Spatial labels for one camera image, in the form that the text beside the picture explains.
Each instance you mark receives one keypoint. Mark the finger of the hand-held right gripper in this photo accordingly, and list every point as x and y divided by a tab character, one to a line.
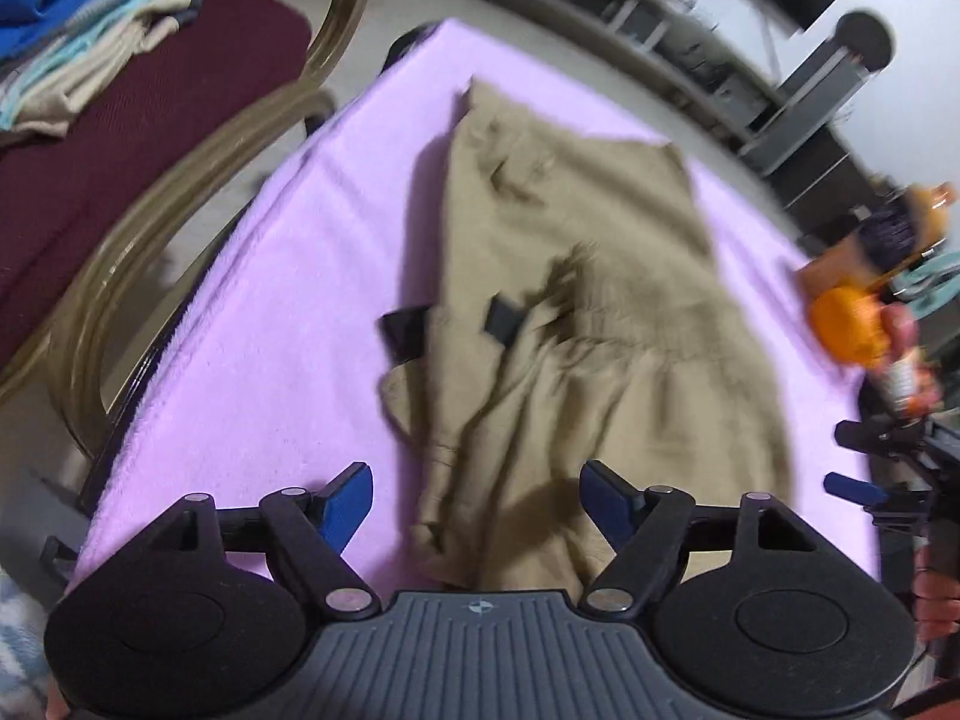
862	435
851	487

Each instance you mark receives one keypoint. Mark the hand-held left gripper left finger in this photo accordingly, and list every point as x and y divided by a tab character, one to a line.
346	504

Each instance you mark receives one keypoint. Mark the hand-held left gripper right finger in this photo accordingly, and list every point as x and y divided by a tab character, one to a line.
606	501

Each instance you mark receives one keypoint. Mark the khaki pants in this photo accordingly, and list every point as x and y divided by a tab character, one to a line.
570	360

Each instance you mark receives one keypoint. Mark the stack of folded clothes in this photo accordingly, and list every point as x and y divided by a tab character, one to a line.
75	37

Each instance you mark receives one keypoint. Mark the person's right hand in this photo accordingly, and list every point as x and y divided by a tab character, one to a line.
934	600

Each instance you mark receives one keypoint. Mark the pink fleece blanket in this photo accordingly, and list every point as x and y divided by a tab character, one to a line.
285	360

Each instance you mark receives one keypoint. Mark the dark bottle with orange cap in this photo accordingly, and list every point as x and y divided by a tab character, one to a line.
904	221

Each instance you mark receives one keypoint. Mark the dark cabinet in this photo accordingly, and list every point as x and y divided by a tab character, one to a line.
821	180

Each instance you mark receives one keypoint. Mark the grey column with black disc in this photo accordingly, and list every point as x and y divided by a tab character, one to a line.
829	82

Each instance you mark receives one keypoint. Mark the blue white plaid cloth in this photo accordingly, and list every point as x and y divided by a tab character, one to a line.
19	641

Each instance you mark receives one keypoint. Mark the grey shelf unit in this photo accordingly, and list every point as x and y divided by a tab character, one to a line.
615	15

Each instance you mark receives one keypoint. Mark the maroon chair with gold frame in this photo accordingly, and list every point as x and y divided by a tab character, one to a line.
135	165

